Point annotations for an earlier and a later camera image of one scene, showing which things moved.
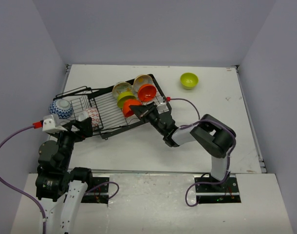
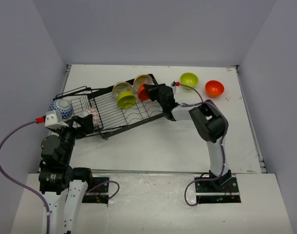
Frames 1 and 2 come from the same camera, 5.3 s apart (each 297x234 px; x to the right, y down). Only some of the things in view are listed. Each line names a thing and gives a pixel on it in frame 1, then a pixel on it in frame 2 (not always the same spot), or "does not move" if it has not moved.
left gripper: [85, 129] does not move
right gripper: [140, 109] to [152, 89]
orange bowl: [147, 92] does not move
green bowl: [123, 96] does not move
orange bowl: [126, 110] to [213, 88]
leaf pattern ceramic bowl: [121, 87] does not move
